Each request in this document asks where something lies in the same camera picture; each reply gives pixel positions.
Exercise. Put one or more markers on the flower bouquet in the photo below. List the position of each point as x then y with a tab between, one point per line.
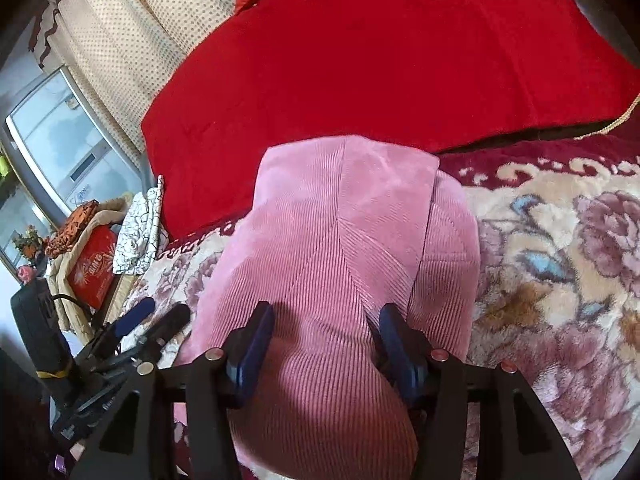
30	242

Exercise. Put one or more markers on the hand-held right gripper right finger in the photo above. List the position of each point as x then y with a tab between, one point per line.
395	347

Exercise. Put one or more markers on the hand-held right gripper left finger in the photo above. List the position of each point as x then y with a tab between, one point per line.
255	347

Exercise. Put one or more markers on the red cardboard box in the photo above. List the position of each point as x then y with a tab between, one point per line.
92	270

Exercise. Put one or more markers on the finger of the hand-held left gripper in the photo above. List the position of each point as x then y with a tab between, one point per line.
172	320
137	312

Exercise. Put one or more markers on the orange patterned cloth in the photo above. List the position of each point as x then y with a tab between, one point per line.
75	220

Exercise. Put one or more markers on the beige dotted curtain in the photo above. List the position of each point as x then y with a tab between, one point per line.
125	35

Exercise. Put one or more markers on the floral plush blanket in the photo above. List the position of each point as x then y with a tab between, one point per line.
550	285

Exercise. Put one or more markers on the white crackle-patterned cloth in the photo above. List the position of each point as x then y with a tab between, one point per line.
140	230

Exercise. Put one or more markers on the beige fleece cloth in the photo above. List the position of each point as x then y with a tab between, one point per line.
60	280

